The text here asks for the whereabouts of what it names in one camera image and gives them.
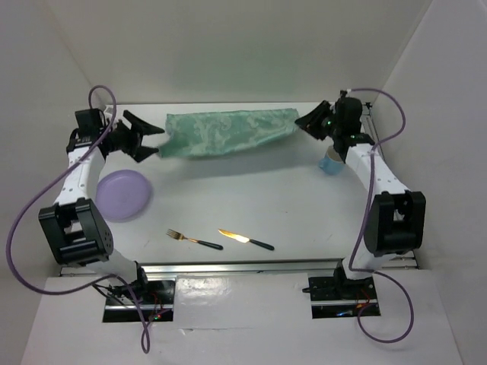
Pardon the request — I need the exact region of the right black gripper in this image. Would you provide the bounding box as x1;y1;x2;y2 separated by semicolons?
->
294;99;342;141

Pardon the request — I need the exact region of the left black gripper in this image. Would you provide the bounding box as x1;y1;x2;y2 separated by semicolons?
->
100;109;163;163

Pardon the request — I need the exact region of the teal patterned cloth napkin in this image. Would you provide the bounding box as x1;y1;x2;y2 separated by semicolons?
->
158;108;299;157

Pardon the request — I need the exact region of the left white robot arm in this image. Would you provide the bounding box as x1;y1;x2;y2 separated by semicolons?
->
38;108;164;303

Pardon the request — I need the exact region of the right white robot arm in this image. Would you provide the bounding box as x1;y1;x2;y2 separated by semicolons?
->
295;97;426;298

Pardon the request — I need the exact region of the light blue mug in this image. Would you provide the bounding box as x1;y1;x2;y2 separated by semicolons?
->
318;146;345;176

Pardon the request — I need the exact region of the lilac plastic plate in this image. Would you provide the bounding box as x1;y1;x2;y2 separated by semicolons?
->
95;170;153;222

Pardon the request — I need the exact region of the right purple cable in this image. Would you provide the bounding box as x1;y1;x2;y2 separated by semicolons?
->
345;87;415;345

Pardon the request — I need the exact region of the purple cable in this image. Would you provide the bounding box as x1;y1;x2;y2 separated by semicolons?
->
345;87;415;345
5;85;151;354

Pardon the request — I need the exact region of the gold fork green handle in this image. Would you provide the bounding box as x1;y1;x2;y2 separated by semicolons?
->
166;229;224;251

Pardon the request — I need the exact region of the gold knife green handle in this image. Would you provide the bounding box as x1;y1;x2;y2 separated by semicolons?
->
218;229;275;251

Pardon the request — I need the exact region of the front aluminium rail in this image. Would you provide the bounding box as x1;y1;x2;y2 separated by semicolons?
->
59;253;419;277

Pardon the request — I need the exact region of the aluminium rail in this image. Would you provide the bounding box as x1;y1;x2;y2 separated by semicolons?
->
59;253;419;277
356;101;415;259

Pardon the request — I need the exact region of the right side aluminium rail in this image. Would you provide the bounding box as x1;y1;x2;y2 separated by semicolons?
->
356;101;415;259

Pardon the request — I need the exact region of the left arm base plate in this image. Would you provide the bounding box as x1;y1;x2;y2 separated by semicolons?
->
94;278;176;323

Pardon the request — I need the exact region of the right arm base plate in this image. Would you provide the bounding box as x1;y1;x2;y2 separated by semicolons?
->
301;277;380;319

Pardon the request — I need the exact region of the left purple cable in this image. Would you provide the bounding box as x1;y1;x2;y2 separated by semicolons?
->
5;85;151;354

